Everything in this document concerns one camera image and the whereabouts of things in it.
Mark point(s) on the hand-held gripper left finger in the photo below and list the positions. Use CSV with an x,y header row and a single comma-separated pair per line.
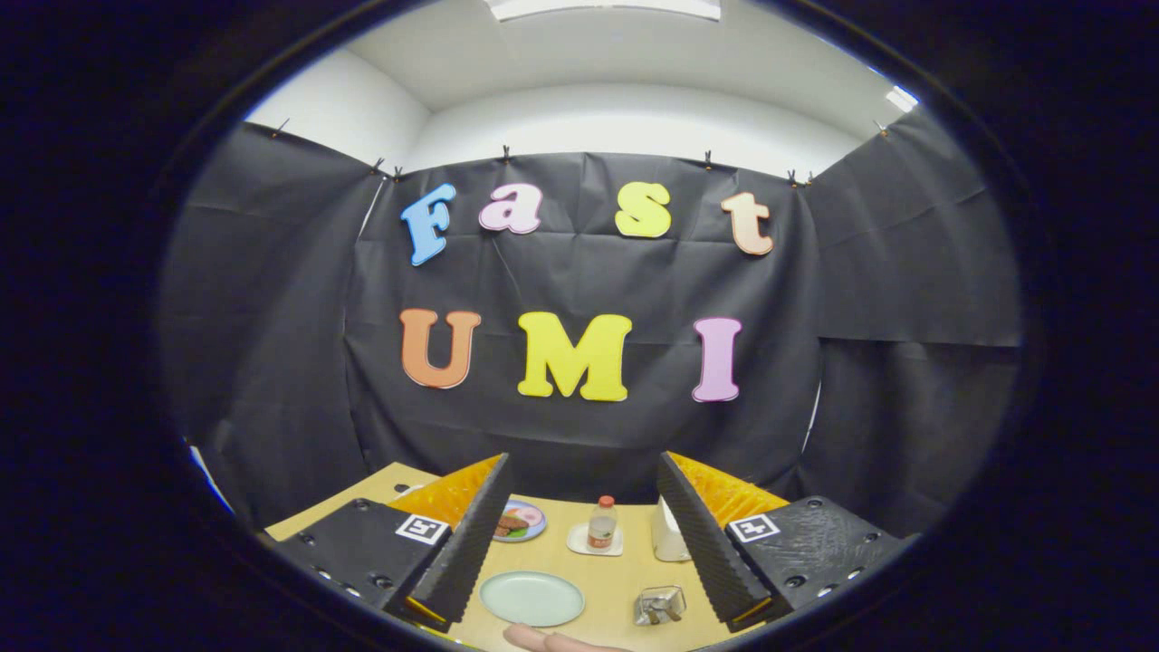
x,y
471,543

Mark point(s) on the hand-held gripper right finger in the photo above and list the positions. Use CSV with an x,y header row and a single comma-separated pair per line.
x,y
706,543

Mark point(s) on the white toaster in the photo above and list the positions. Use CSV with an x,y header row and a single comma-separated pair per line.
x,y
668,539

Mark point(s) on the blue plate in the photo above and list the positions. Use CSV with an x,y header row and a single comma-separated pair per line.
x,y
534,532

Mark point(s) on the pink ham slice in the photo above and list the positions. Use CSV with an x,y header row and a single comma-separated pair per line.
x,y
532,516

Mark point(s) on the pale green plate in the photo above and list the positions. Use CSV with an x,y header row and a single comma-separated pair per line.
x,y
532,598

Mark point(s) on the clear water bottle red cap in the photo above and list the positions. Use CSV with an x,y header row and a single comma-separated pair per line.
x,y
602,530

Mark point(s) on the white square coaster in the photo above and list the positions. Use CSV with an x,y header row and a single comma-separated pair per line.
x,y
578,541

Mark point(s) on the small ceiling light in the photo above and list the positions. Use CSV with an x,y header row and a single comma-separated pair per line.
x,y
903,98

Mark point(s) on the long ceiling light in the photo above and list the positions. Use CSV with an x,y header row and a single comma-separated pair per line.
x,y
602,7

